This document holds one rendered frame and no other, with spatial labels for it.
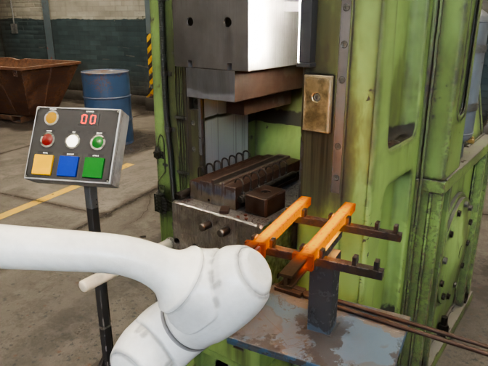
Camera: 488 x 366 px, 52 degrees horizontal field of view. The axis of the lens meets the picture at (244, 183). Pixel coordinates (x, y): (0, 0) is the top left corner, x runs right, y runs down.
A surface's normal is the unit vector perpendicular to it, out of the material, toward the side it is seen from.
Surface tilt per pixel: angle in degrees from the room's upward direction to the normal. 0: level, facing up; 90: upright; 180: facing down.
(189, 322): 108
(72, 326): 0
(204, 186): 90
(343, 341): 0
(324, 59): 90
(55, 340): 0
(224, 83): 90
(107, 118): 60
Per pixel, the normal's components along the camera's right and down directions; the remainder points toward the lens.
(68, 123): -0.17, -0.21
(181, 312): -0.09, 0.54
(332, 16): -0.59, 0.25
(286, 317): 0.00, -0.95
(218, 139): 0.81, 0.18
